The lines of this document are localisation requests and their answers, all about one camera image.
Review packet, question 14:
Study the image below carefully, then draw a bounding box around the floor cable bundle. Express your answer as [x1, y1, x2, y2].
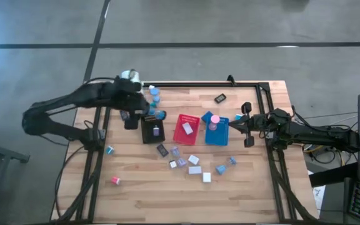
[301, 142, 346, 166]

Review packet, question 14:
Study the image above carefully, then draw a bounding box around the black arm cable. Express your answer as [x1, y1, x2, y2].
[54, 145, 87, 219]

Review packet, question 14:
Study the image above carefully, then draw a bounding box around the black plastic basket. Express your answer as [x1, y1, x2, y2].
[140, 114, 166, 145]

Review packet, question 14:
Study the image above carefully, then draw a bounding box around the white rectangular box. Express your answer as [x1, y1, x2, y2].
[182, 122, 194, 136]

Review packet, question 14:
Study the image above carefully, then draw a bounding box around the black digital clock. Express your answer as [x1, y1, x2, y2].
[156, 143, 170, 158]
[214, 92, 228, 104]

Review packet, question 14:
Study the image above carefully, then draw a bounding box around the black desk foot bar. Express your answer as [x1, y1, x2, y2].
[308, 162, 359, 188]

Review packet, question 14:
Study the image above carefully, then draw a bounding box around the small white box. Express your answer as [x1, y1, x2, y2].
[187, 154, 201, 166]

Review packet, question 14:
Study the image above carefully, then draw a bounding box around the pink-capped hourglass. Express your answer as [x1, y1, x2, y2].
[207, 114, 221, 131]

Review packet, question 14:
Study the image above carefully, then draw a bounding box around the grey metal stand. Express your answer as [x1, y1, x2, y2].
[0, 136, 31, 225]

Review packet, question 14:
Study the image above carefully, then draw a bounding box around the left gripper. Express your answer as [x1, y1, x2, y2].
[114, 77, 156, 130]

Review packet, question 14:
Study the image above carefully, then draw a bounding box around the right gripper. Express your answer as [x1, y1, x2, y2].
[229, 101, 269, 149]

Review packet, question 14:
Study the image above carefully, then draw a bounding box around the white cylinder lamp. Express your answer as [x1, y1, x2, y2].
[120, 69, 141, 83]

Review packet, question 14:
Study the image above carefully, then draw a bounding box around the blue plastic basket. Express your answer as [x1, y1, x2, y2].
[204, 114, 230, 147]

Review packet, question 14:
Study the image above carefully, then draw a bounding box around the dark blue box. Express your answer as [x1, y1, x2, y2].
[201, 111, 214, 124]

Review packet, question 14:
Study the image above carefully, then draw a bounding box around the red plastic basket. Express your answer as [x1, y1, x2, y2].
[172, 113, 201, 146]

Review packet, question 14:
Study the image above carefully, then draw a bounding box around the white paper on floor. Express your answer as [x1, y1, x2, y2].
[311, 186, 326, 209]

